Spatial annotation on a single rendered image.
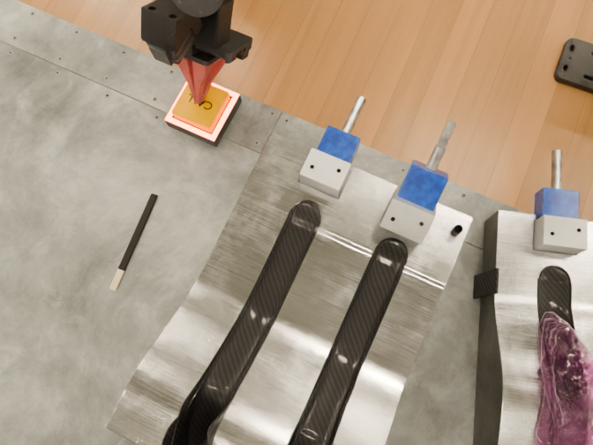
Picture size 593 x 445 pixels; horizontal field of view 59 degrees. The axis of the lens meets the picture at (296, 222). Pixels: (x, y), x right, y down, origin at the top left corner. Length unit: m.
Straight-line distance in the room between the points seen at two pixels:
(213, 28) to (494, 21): 0.43
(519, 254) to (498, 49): 0.32
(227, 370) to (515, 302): 0.34
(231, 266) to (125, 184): 0.23
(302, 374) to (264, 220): 0.18
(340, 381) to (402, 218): 0.19
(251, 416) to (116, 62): 0.55
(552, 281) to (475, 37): 0.38
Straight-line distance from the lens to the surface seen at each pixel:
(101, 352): 0.74
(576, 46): 0.89
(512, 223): 0.69
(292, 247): 0.62
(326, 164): 0.61
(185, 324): 0.60
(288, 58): 0.81
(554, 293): 0.70
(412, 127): 0.77
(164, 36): 0.60
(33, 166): 0.83
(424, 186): 0.59
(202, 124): 0.74
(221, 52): 0.66
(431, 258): 0.62
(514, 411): 0.63
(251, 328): 0.60
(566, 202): 0.71
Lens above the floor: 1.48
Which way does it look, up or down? 75 degrees down
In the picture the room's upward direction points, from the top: 7 degrees counter-clockwise
